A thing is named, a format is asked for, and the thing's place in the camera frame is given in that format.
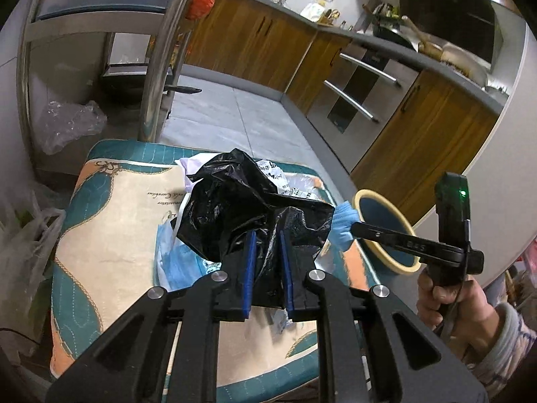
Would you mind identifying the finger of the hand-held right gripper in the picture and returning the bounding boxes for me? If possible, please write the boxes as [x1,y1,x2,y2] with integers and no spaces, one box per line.
[349,221,441,262]

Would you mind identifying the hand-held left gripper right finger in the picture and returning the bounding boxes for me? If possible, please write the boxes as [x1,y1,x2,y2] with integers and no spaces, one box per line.
[278,229,490,403]

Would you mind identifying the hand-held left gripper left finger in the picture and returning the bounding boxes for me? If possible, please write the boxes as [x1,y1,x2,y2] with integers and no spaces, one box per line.
[45,232,257,403]

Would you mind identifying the blue bin with cream rim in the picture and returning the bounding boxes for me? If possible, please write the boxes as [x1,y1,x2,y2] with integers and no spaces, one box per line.
[351,189,422,276]

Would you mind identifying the light blue cloth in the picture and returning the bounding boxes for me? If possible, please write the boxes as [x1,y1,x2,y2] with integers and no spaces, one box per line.
[331,200,362,249]

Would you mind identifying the black plastic bag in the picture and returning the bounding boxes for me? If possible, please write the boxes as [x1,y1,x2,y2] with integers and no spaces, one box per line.
[176,148,336,309]

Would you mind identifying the white and blue packet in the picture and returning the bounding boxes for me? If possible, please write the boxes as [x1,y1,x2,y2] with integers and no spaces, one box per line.
[155,218,223,291]

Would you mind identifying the person's right forearm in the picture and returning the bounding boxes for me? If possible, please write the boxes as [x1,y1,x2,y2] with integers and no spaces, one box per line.
[470,302,537,387]

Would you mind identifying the person's right hand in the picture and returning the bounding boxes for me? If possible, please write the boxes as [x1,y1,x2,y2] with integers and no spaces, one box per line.
[417,271,498,362]

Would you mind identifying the white printed plastic wrapper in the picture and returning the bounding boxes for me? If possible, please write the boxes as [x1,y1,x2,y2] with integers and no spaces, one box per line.
[256,157,325,203]

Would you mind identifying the white crumpled paper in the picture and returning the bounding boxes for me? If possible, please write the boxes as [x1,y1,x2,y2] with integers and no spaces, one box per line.
[174,153,219,194]

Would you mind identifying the teal and cream printed mat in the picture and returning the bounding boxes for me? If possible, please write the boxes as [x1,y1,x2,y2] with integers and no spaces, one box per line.
[49,139,403,399]

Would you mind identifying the stainless steel built-in oven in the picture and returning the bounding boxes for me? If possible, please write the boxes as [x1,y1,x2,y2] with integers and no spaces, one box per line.
[306,44,420,136]

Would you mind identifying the white cooking pot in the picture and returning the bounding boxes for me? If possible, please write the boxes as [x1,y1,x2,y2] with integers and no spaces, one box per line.
[440,43,490,85]

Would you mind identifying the white plastic bag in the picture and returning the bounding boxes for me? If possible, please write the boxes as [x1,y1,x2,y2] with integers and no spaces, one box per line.
[0,189,66,357]

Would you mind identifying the black flat pan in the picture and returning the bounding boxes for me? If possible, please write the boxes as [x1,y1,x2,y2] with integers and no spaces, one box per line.
[101,63,203,102]

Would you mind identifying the clear plastic bag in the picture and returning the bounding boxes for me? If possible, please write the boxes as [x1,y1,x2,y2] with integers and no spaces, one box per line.
[40,100,108,156]

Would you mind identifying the wooden kitchen cabinets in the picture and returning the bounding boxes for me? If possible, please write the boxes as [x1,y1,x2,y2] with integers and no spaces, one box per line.
[185,0,501,224]

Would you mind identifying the red plastic bag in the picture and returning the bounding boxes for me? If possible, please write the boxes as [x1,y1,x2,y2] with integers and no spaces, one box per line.
[185,0,217,21]

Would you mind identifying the black wok with wooden handle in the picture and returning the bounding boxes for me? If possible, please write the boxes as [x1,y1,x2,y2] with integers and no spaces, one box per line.
[371,15,434,50]

